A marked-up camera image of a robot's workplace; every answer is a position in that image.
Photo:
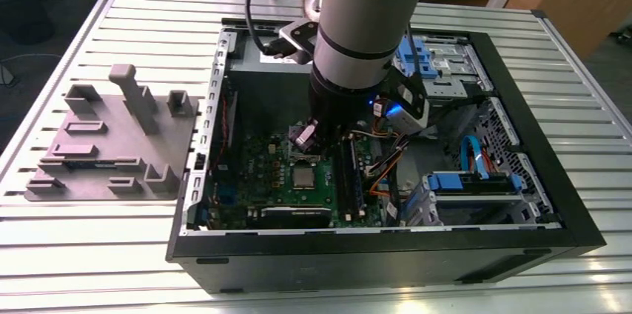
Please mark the CPU with silver top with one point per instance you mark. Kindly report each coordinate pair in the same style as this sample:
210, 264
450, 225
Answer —
302, 177

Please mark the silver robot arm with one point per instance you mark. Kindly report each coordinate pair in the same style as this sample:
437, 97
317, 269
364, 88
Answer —
354, 14

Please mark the grey power supply unit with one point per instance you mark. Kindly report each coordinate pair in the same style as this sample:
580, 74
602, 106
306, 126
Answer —
266, 92

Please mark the black RAM slot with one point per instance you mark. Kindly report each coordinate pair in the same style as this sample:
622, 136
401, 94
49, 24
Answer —
338, 177
350, 177
345, 177

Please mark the green Dell motherboard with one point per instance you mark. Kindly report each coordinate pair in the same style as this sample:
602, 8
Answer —
261, 166

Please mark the blue plastic drive latch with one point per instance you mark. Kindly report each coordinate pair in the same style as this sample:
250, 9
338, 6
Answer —
426, 64

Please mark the metal drive cage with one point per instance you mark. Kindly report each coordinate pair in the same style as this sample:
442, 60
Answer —
449, 88

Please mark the black graphics card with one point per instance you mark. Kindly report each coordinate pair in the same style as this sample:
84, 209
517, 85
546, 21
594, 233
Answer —
296, 216

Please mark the hard disk in blue carrier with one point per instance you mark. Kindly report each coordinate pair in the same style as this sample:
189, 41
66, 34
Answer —
458, 183

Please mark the black PC case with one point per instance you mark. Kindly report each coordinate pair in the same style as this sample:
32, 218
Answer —
345, 254

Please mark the metal disk bay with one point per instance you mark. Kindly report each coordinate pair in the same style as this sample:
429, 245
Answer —
493, 206

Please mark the grey parts rack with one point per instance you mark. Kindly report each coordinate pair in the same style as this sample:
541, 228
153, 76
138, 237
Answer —
113, 136

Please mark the RAM stick on rack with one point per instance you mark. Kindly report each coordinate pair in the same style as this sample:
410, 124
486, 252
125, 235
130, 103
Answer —
88, 163

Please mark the wooden cabinet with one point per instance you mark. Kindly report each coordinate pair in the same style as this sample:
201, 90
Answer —
582, 3

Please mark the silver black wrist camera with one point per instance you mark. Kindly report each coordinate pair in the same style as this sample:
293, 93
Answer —
409, 114

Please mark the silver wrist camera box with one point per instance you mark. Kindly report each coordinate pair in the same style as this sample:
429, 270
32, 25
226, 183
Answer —
301, 34

